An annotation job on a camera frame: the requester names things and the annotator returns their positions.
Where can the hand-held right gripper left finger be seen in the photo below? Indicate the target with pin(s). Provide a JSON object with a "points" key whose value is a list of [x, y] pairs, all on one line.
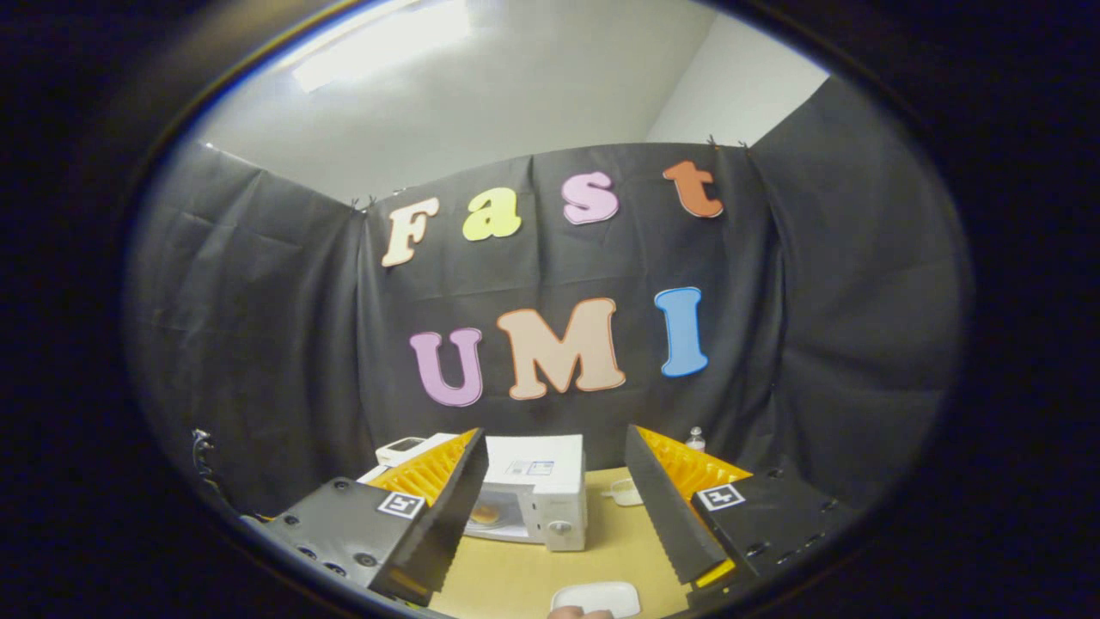
{"points": [[447, 516]]}

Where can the small white kitchen scale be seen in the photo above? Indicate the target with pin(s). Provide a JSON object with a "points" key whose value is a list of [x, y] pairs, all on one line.
{"points": [[400, 447]]}

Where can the white square plate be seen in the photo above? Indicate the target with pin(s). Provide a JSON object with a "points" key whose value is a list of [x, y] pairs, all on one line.
{"points": [[597, 595]]}

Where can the white divided condiment dish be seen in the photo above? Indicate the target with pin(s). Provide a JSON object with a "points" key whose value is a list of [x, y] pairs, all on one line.
{"points": [[626, 493]]}

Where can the white microwave oven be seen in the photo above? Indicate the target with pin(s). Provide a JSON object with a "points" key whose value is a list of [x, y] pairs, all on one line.
{"points": [[537, 464]]}

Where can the small pink label bottle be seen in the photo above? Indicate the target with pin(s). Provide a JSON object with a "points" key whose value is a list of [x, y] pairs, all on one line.
{"points": [[695, 440]]}

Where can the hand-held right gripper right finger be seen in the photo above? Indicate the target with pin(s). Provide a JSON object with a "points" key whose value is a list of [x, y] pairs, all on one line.
{"points": [[666, 516]]}

